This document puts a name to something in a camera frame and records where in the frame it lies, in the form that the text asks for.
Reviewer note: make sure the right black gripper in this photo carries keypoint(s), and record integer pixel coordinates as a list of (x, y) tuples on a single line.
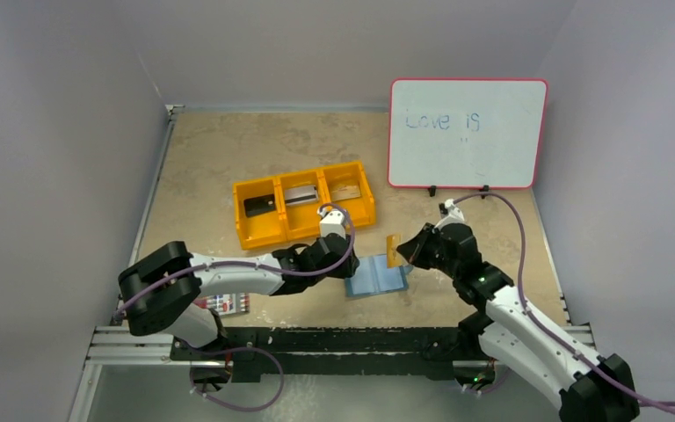
[(422, 245)]

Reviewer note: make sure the marker pen pack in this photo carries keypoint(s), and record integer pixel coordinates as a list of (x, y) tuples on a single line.
[(225, 305)]

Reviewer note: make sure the blue card holder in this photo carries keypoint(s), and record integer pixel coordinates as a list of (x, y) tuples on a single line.
[(375, 277)]

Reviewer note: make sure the left yellow bin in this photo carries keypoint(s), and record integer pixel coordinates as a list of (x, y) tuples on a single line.
[(259, 215)]

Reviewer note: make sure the silver card in bin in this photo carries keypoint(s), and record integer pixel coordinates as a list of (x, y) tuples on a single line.
[(301, 195)]

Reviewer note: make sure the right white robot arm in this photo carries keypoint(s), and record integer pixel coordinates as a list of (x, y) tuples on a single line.
[(512, 330)]

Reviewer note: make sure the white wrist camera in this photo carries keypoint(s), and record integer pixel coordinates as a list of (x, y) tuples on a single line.
[(332, 221), (450, 213)]

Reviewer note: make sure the pink framed whiteboard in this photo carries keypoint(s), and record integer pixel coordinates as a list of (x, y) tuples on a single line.
[(465, 132)]

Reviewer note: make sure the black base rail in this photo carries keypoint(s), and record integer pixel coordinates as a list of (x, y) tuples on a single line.
[(436, 353)]

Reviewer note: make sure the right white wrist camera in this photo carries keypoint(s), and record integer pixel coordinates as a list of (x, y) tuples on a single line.
[(450, 213)]

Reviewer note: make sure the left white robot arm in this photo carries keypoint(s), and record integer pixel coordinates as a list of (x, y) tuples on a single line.
[(160, 291)]

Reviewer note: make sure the black card in bin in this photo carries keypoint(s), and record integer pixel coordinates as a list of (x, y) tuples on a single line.
[(259, 205)]

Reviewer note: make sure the yellow bin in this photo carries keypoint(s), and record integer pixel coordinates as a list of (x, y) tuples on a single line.
[(363, 209), (259, 215), (302, 221)]

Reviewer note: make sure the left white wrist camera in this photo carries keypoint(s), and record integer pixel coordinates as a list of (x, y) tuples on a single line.
[(332, 221)]

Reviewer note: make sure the right yellow bin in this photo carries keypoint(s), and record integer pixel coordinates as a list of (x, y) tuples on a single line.
[(363, 209)]

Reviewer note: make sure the gold card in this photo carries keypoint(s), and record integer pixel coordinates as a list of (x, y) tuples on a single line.
[(394, 259), (345, 192)]

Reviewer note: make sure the middle yellow bin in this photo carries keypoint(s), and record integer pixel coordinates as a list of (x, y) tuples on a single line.
[(302, 221)]

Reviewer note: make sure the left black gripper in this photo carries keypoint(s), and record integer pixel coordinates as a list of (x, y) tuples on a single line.
[(347, 267)]

